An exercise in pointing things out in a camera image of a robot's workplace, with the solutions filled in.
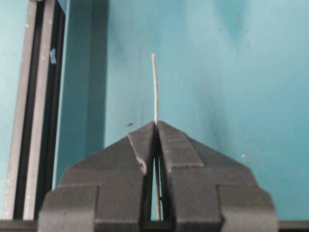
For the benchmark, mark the black aluminium extrusion rail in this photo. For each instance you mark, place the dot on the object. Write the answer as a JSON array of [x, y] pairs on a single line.
[[32, 152]]

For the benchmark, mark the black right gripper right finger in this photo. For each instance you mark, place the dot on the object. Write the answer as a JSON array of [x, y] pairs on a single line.
[[209, 191]]

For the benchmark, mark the blue tape piece on rail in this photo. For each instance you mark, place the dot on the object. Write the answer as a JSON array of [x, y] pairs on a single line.
[[53, 56]]

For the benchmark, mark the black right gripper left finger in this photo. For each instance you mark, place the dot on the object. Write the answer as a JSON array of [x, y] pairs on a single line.
[[106, 192]]

